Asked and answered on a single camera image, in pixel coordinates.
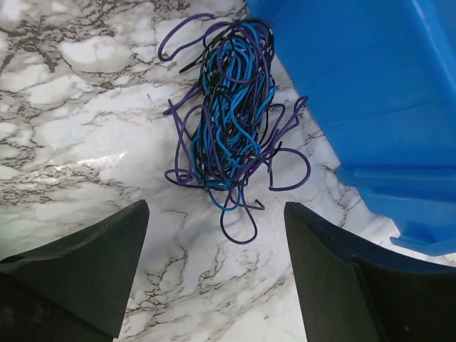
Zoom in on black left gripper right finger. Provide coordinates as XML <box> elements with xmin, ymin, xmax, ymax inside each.
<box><xmin>284</xmin><ymin>202</ymin><xmax>455</xmax><ymax>341</ymax></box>

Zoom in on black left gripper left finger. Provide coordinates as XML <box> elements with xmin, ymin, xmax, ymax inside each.
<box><xmin>1</xmin><ymin>199</ymin><xmax>149</xmax><ymax>341</ymax></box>

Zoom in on light blue thin cable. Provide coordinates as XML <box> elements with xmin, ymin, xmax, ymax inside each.
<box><xmin>188</xmin><ymin>21</ymin><xmax>277</xmax><ymax>210</ymax></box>

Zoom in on near blue plastic bin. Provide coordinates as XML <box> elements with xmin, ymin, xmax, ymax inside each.
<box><xmin>248</xmin><ymin>1</ymin><xmax>455</xmax><ymax>256</ymax></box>

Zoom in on black thin cable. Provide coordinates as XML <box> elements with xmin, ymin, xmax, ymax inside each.
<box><xmin>179</xmin><ymin>20</ymin><xmax>283</xmax><ymax>186</ymax></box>

